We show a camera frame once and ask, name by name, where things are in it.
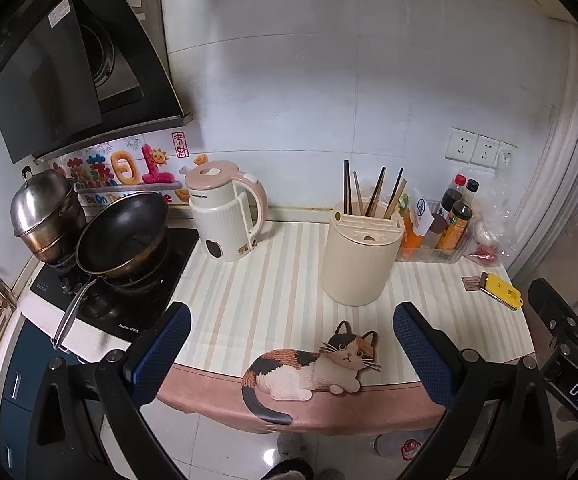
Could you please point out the white wall socket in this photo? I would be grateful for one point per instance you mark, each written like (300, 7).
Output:
(485, 152)
(506, 156)
(461, 146)

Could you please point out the black cap sauce bottle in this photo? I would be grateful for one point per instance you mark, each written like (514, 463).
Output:
(470, 187)

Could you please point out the grey fuzzy slipper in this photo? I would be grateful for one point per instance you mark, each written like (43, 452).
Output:
(289, 447)

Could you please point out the green yellow packet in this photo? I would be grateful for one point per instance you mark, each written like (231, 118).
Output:
(408, 205)

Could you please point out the white packet blue emblem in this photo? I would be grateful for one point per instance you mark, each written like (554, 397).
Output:
(423, 212)

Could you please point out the blue kitchen cabinet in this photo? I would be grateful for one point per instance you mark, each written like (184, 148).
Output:
(24, 375)

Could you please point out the red item in bag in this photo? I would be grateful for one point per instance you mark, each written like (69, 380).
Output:
(484, 254)

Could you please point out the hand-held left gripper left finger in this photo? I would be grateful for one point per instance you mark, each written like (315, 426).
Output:
(161, 350)

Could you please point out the clear plastic bag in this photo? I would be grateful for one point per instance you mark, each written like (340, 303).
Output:
(499, 210)

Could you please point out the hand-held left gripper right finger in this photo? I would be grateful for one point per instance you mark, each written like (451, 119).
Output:
(419, 350)

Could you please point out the steel steamer pot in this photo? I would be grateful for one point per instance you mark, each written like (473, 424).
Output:
(44, 210)

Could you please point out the dark wooden chopstick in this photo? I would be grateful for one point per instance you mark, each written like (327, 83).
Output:
(395, 191)
(376, 190)
(348, 185)

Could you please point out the clear plastic tray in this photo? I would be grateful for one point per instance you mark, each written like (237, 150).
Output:
(434, 255)

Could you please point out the small brown bottle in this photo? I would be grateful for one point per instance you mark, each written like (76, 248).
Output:
(439, 230)

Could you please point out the black induction cooktop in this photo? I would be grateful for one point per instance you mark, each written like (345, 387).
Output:
(159, 270)

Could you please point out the black wok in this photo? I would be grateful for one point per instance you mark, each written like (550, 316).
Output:
(124, 235)

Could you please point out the pink electric kettle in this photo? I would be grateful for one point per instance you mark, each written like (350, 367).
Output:
(224, 220)

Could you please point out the clear plastic jug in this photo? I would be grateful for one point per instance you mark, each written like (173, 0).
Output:
(399, 447)

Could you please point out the black range hood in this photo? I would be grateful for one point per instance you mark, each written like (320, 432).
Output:
(44, 75)

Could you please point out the cream utensil holder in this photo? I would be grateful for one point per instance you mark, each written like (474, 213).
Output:
(354, 265)

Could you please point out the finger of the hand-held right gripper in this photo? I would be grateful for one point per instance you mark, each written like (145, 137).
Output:
(551, 310)

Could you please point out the colourful wall sticker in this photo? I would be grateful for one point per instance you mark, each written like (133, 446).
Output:
(119, 172)

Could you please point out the yellow hand tool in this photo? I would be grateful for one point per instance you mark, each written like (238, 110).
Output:
(501, 291)

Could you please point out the orange label bottle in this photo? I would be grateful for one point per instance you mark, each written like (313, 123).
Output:
(455, 232)

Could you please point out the red cap sauce bottle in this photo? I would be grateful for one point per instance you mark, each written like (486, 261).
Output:
(451, 200)

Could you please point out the striped cat table mat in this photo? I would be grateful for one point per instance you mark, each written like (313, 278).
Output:
(269, 300)

